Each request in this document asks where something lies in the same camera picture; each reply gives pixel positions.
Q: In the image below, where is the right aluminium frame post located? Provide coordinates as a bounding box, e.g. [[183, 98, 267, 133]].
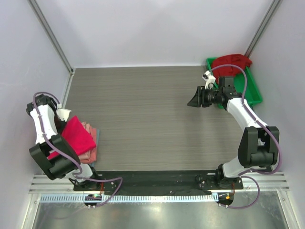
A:
[[244, 0, 283, 58]]

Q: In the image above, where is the slotted white cable duct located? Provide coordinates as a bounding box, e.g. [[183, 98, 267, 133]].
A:
[[40, 193, 218, 204]]

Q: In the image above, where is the aluminium frame post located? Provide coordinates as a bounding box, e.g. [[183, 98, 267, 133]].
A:
[[27, 0, 75, 75], [244, 0, 283, 58]]

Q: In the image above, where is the folded light blue t shirt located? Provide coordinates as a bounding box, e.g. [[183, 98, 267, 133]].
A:
[[90, 129, 100, 167]]

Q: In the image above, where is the folded light pink t shirt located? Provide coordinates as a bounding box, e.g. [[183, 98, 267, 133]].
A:
[[79, 122, 93, 160]]

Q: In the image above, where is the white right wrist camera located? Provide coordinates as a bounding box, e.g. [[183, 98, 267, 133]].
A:
[[202, 71, 216, 89]]

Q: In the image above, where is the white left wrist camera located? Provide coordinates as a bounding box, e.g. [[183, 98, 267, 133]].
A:
[[56, 104, 71, 122]]

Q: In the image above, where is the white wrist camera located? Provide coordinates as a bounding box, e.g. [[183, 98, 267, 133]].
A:
[[202, 71, 216, 89], [56, 104, 71, 122]]

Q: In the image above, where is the green plastic tray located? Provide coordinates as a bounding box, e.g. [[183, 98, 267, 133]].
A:
[[205, 57, 264, 109]]

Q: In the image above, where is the aluminium extrusion rail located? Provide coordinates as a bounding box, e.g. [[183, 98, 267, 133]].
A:
[[29, 172, 290, 194]]

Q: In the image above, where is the left aluminium frame post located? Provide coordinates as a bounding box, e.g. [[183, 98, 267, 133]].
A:
[[27, 0, 75, 75]]

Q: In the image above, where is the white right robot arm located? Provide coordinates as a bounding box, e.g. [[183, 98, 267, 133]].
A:
[[187, 72, 280, 190]]

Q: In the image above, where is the dark red t shirt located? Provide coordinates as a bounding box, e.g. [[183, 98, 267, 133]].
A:
[[211, 53, 253, 84]]

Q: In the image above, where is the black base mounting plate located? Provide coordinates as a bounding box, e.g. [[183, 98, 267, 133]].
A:
[[72, 169, 244, 192]]

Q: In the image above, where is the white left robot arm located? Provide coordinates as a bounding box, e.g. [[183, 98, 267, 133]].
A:
[[26, 92, 101, 191]]

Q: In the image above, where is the folded salmon t shirt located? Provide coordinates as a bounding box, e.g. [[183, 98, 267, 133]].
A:
[[81, 121, 99, 163]]

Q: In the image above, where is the hot pink t shirt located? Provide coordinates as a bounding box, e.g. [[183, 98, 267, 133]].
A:
[[62, 116, 97, 164]]

